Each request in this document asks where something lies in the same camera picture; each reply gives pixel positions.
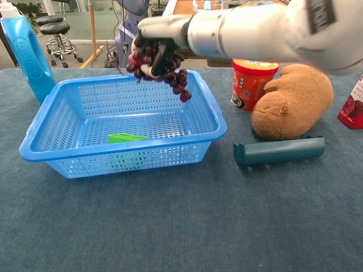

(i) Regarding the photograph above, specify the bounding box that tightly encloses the wooden pole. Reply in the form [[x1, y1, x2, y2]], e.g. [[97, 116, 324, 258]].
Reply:
[[88, 0, 98, 60]]

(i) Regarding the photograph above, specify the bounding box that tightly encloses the brown plush capybara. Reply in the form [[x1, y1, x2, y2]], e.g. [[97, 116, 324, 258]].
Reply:
[[250, 63, 335, 141]]

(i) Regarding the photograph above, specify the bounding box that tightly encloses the black stool with chrome base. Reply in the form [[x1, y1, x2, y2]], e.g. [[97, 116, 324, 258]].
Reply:
[[39, 22, 84, 69], [36, 15, 64, 26]]

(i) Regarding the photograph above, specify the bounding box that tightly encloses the green plastic scraper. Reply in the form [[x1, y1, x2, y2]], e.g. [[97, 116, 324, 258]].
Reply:
[[107, 133, 150, 145]]

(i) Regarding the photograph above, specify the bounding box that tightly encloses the red instant noodle cup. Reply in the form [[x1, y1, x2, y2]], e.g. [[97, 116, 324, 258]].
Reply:
[[231, 58, 281, 112]]

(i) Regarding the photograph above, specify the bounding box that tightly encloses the blue perforated plastic basket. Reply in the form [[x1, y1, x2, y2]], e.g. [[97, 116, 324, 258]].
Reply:
[[19, 69, 227, 179]]

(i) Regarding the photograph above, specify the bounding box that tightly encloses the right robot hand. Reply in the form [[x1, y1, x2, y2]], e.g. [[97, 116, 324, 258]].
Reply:
[[132, 14, 196, 78]]

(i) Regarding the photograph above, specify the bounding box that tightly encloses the purple grape bunch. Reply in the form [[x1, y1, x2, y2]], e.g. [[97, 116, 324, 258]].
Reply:
[[126, 39, 192, 103]]

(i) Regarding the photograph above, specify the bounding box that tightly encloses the blue detergent bottle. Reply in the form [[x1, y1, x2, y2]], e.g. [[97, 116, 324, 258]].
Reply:
[[0, 2, 57, 104]]

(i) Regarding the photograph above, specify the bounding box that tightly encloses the dark green plastic holder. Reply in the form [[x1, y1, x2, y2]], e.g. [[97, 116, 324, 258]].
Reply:
[[233, 135, 326, 168]]

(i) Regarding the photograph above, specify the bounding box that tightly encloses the green potted plant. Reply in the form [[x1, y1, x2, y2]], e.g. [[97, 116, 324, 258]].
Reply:
[[12, 2, 43, 18]]

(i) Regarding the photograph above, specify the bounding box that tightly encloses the red snack packet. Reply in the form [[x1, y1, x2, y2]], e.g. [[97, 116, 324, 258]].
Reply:
[[337, 74, 363, 130]]

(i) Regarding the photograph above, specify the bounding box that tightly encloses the teal table cloth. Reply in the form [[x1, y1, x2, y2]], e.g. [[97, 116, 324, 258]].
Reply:
[[0, 67, 363, 272]]

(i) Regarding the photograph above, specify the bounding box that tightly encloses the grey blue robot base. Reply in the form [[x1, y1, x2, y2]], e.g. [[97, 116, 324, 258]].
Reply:
[[115, 0, 159, 69]]

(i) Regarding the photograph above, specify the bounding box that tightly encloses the black hanging cable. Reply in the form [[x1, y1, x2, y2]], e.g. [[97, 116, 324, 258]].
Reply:
[[121, 0, 130, 54]]

